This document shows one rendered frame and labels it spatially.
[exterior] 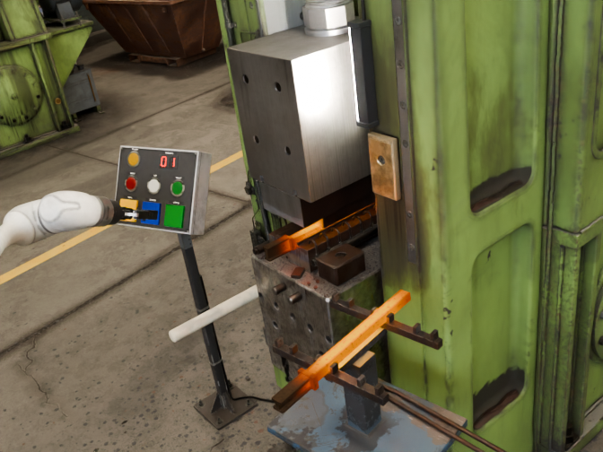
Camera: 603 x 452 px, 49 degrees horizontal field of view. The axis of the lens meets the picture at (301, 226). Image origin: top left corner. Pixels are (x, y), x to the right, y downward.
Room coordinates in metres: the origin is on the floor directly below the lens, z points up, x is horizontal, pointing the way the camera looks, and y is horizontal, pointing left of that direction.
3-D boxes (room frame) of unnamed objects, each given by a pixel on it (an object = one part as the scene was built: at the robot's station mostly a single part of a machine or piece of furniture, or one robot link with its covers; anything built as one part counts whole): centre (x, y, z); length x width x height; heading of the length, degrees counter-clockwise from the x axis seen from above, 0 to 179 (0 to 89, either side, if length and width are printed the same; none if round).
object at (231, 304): (2.01, 0.32, 0.62); 0.44 x 0.05 x 0.05; 125
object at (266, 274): (1.86, -0.16, 0.69); 0.56 x 0.38 x 0.45; 125
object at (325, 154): (1.86, -0.15, 1.36); 0.42 x 0.39 x 0.40; 125
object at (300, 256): (1.90, -0.12, 0.96); 0.42 x 0.20 x 0.09; 125
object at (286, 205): (1.90, -0.12, 1.12); 0.42 x 0.20 x 0.10; 125
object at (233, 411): (2.19, 0.44, 0.05); 0.22 x 0.22 x 0.09; 35
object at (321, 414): (1.22, -0.08, 0.75); 0.40 x 0.30 x 0.02; 44
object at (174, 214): (2.03, 0.42, 1.01); 0.07 x 0.05 x 0.07; 60
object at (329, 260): (1.66, -0.10, 0.95); 0.12 x 0.08 x 0.06; 125
